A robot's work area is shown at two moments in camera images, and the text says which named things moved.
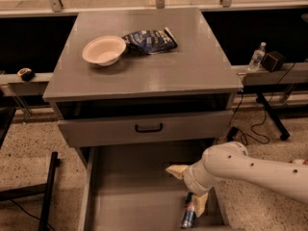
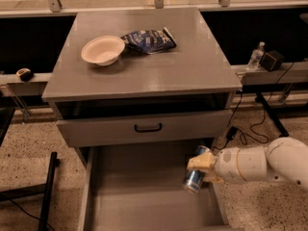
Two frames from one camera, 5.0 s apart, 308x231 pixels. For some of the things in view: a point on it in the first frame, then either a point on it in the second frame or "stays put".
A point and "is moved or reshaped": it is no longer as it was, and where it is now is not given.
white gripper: [192, 179] to [227, 164]
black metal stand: [46, 189] stays put
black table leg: [284, 134] stays put
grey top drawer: [147, 129] stays put
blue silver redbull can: [189, 215] is moved or reshaped
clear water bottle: [257, 58] stays put
